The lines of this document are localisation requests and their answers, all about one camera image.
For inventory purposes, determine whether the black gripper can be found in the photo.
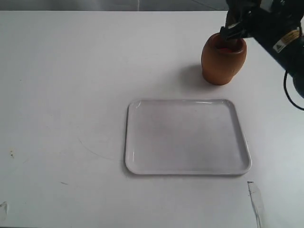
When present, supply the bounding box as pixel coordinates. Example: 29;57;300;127
219;0;261;41

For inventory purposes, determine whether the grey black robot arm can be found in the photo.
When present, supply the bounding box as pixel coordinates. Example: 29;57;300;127
220;0;304;96

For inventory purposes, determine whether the wooden mortar cup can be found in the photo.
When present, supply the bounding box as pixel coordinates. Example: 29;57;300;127
201;33;247;86

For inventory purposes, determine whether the white rectangular plastic tray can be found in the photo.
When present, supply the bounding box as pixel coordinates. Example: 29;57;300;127
124;99;252;176

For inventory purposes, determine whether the clear tape strip right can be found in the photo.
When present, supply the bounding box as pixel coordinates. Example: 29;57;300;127
247;181;265;228

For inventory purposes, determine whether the clear tape piece left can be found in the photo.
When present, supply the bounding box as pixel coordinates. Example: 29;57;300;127
0;201;8;222

